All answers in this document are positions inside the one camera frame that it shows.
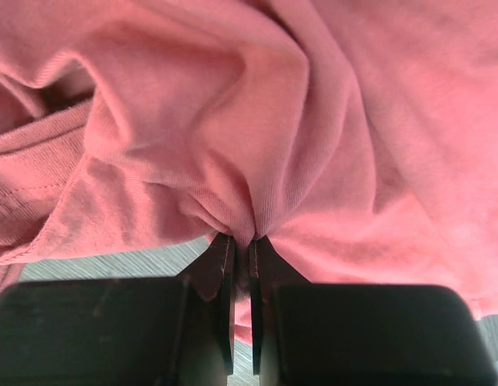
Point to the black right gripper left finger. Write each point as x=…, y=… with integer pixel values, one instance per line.
x=130, y=331

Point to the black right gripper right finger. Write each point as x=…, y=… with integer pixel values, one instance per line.
x=307, y=333

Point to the pink t-shirt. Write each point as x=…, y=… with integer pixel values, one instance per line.
x=361, y=137

